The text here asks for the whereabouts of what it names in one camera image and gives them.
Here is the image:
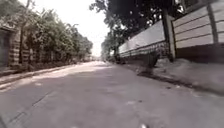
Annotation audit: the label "white boundary wall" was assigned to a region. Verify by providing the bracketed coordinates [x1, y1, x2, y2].
[117, 19, 173, 61]

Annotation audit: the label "row of green trees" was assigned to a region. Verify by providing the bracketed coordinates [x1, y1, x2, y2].
[0, 0, 94, 68]

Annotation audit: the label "pale dirt verge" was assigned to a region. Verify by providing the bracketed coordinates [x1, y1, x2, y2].
[124, 57, 224, 96]

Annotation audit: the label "brick wall with fence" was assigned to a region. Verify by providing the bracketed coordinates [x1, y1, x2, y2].
[0, 26, 84, 76]

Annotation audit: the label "dark overhanging trees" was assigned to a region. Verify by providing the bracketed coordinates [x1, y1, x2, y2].
[89, 0, 201, 63]

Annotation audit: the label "grey concrete road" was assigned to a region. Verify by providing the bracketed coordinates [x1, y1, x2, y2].
[0, 60, 224, 128]

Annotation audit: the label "raised kerb strip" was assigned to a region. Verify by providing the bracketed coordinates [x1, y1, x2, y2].
[0, 63, 79, 87]

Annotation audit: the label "striped grey gate wall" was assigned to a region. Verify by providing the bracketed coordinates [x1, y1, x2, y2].
[168, 0, 224, 64]

